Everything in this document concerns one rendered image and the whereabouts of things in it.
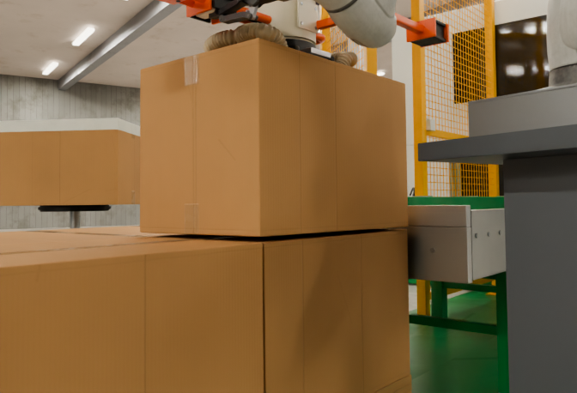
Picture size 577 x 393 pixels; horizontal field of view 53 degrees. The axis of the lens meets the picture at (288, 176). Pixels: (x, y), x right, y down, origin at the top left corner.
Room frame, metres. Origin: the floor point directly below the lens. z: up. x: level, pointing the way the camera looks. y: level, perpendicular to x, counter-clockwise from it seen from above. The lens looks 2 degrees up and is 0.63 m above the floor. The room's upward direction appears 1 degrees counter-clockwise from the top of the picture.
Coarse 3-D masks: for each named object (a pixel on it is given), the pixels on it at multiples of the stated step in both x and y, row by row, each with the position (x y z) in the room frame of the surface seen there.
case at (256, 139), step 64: (192, 64) 1.27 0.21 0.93; (256, 64) 1.15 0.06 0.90; (320, 64) 1.30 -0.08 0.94; (192, 128) 1.27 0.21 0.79; (256, 128) 1.15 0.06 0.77; (320, 128) 1.30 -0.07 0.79; (384, 128) 1.51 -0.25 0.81; (192, 192) 1.27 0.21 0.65; (256, 192) 1.15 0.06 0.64; (320, 192) 1.29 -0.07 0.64; (384, 192) 1.50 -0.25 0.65
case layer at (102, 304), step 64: (0, 256) 0.92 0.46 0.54; (64, 256) 0.91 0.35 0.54; (128, 256) 0.91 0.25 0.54; (192, 256) 1.01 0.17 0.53; (256, 256) 1.14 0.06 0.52; (320, 256) 1.30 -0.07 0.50; (384, 256) 1.51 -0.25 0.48; (0, 320) 0.76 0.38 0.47; (64, 320) 0.83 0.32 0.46; (128, 320) 0.91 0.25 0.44; (192, 320) 1.01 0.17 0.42; (256, 320) 1.14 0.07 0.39; (320, 320) 1.30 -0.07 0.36; (384, 320) 1.51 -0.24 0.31; (0, 384) 0.76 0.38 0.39; (64, 384) 0.83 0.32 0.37; (128, 384) 0.91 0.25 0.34; (192, 384) 1.01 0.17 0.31; (256, 384) 1.13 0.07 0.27; (320, 384) 1.29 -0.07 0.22; (384, 384) 1.50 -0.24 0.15
